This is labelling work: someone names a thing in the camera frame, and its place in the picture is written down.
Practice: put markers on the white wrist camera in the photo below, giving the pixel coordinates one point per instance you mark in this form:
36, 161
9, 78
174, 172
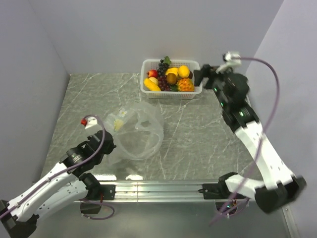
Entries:
231, 61
90, 123

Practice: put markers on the dark purple passion fruit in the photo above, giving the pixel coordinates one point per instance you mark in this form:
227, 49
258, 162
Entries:
190, 75

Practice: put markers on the red grape bunch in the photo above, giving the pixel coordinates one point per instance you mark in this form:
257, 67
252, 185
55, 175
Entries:
163, 84

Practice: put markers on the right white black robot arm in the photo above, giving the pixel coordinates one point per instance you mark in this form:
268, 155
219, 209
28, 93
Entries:
279, 185

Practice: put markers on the yellow bell pepper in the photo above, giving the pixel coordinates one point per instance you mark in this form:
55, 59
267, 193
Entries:
173, 70

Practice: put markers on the yellow fruit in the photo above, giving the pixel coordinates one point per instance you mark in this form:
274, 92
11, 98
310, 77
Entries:
183, 71
151, 85

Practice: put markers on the yellow lemon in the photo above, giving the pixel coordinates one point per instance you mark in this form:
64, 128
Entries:
154, 80

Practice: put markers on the brown kiwi fruit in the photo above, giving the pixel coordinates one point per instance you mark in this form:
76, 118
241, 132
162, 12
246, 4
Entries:
171, 79

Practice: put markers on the white perforated plastic basket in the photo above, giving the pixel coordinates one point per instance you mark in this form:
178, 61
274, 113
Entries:
149, 64

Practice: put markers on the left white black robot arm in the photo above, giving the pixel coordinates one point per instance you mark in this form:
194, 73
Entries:
68, 181

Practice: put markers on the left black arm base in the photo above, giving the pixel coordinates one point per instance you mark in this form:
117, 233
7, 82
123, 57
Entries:
97, 194

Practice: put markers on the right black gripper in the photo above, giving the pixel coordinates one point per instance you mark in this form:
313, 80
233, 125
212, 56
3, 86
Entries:
206, 69

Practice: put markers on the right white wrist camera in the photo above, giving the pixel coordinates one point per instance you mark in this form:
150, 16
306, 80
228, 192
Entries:
231, 61

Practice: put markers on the orange spiky pineapple toy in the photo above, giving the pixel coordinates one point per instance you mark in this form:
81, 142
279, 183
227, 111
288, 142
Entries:
183, 85

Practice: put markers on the dark purple grape bunch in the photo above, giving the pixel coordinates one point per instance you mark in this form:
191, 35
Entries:
163, 66

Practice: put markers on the aluminium mounting rail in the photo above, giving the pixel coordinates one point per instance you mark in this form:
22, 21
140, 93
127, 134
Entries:
163, 209

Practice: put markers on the red apple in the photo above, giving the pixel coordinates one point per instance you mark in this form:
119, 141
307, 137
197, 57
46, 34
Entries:
152, 73

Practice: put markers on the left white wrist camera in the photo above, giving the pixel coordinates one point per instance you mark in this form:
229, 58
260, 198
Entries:
90, 123

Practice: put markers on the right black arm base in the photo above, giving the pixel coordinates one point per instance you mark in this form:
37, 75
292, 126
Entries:
215, 196

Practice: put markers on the transparent plastic bag with fruit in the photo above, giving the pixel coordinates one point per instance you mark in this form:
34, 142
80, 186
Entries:
137, 132

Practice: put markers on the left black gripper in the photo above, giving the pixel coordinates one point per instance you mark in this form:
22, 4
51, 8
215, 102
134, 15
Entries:
111, 146

